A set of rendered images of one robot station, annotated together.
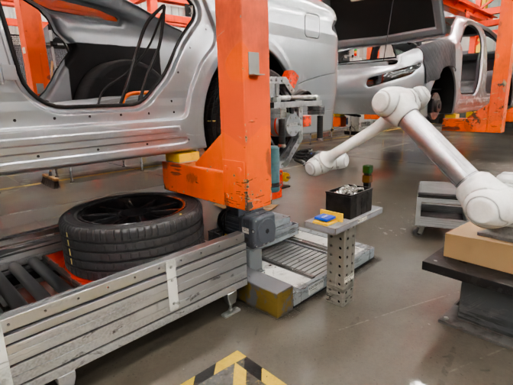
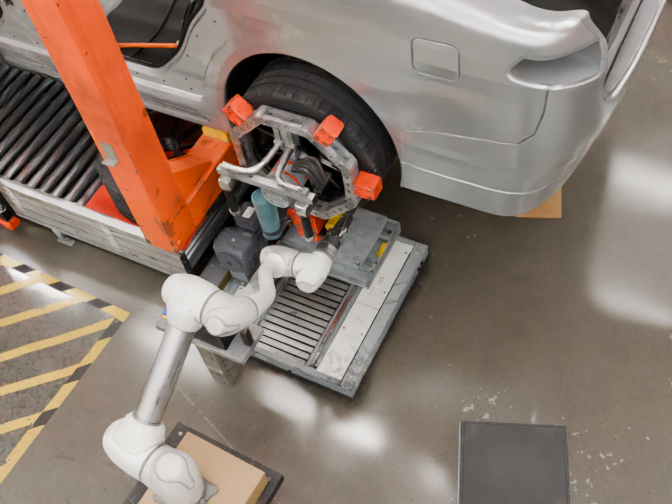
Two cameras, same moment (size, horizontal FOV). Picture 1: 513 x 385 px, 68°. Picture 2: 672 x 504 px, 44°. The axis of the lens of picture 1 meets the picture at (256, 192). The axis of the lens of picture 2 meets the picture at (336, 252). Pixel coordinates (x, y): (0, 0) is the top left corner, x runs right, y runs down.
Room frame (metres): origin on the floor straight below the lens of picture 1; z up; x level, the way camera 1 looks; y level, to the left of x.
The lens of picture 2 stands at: (2.05, -2.35, 3.33)
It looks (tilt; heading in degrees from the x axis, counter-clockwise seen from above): 54 degrees down; 82
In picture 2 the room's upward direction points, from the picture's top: 12 degrees counter-clockwise
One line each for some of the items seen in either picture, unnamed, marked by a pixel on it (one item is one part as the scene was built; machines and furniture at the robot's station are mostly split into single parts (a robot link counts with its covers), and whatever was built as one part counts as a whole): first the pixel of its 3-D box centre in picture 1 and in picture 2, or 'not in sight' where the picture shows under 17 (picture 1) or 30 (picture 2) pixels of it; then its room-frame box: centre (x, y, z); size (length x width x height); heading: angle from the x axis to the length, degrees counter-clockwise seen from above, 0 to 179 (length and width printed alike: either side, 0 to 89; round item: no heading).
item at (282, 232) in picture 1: (253, 231); (337, 239); (2.42, 0.02, 0.13); 0.50 x 0.36 x 0.10; 135
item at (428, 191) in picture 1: (441, 209); (511, 480); (2.68, -1.36, 0.17); 0.43 x 0.36 x 0.34; 156
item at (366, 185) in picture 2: (302, 121); (367, 186); (2.53, -0.32, 0.85); 0.09 x 0.08 x 0.07; 135
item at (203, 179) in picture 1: (201, 161); (203, 154); (1.96, 0.28, 0.69); 0.52 x 0.17 x 0.35; 45
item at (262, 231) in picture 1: (240, 233); (255, 236); (2.06, 0.10, 0.26); 0.42 x 0.18 x 0.35; 45
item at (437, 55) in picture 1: (433, 60); not in sight; (4.61, -2.09, 1.36); 0.71 x 0.30 x 0.51; 135
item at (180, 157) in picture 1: (182, 156); (222, 125); (2.08, 0.40, 0.71); 0.14 x 0.14 x 0.05; 45
